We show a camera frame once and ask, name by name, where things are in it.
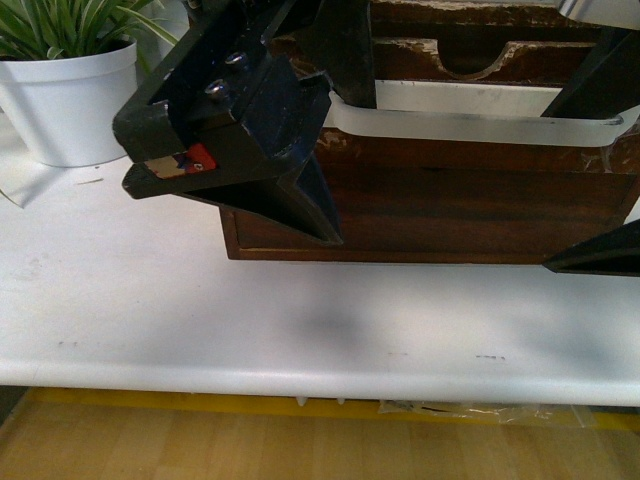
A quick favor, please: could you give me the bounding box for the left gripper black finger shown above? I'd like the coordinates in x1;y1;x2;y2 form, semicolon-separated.
545;220;639;276
113;1;342;245

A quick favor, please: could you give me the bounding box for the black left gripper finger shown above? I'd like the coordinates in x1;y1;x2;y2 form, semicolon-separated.
278;0;376;109

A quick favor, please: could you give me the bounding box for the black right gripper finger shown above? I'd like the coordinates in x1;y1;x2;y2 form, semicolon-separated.
543;29;639;119

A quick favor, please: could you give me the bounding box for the white drawer handle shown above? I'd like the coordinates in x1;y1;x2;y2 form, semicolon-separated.
324;80;639;147

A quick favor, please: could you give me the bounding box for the wooden drawer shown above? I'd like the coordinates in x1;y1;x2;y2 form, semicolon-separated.
221;165;639;264
318;37;639;174

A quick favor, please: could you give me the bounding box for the brown wooden drawer cabinet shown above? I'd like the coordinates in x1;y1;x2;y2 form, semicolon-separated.
220;1;639;264

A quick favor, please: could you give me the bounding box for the white plant pot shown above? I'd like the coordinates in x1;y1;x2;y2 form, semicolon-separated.
1;39;137;168

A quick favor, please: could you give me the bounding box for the clear plastic bag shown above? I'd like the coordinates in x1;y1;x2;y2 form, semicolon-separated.
378;400;597;428

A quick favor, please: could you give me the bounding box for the green plant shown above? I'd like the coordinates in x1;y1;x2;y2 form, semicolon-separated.
1;0;178;61

